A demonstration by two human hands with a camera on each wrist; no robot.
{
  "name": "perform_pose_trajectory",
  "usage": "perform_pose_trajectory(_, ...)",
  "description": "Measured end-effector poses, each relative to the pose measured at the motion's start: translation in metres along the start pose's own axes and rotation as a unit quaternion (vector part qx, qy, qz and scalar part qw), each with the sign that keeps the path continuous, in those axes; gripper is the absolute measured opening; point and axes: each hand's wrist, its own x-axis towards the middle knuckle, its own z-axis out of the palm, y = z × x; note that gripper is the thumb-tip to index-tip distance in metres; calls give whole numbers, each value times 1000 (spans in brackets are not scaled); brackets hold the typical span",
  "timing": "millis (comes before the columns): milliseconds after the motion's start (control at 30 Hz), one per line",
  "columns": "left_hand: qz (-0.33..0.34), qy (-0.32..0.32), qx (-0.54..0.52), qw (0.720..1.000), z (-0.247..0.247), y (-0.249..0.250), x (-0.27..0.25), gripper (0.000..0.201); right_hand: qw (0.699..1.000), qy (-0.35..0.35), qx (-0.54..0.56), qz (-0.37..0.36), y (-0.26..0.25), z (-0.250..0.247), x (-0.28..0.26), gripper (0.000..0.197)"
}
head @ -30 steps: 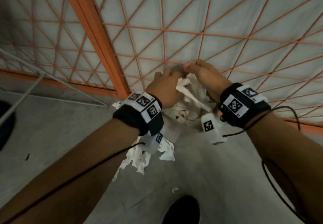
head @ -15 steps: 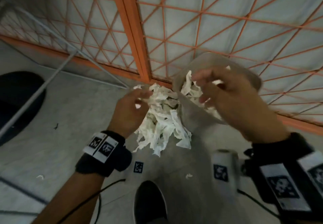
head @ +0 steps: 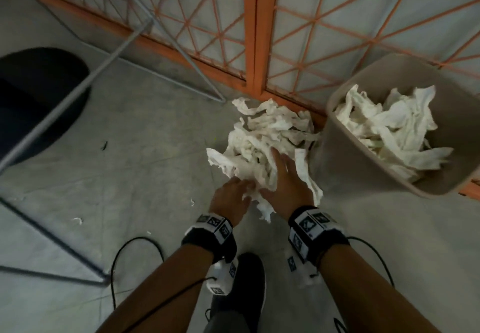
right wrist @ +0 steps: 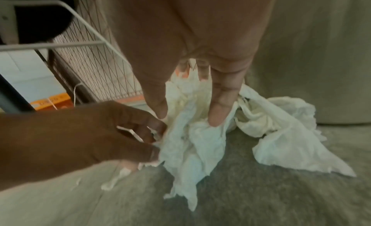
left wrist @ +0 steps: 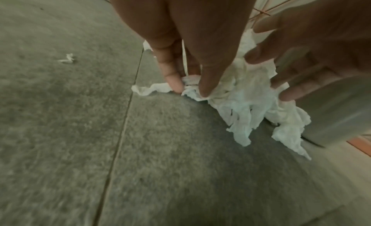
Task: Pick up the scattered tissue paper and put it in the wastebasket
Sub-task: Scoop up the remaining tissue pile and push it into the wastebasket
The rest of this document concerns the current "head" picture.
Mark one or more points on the person's left hand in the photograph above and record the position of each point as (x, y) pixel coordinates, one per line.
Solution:
(228, 203)

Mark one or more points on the person's right hand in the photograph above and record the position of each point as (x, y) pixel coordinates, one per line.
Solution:
(288, 190)

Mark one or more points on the beige plastic waste bin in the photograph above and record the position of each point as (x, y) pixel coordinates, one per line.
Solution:
(345, 164)

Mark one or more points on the pile of white paper strips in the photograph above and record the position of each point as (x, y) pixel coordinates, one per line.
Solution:
(262, 130)

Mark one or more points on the person's right forearm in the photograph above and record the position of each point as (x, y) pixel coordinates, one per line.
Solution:
(367, 295)

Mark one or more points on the person's left forearm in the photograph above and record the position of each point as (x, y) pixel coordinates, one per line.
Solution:
(161, 291)

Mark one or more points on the black wristband with marker tags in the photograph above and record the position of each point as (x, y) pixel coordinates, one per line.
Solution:
(330, 237)
(206, 241)

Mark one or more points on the black left shoe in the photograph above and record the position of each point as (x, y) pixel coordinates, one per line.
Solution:
(247, 291)

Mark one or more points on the grey left trouser leg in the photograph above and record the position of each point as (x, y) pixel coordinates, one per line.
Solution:
(225, 327)

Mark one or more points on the small dark debris piece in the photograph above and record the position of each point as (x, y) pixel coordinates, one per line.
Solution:
(105, 146)

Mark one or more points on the orange metal mesh fence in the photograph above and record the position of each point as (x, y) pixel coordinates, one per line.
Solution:
(258, 25)

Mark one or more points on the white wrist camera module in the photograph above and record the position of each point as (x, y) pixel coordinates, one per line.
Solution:
(300, 272)
(221, 280)

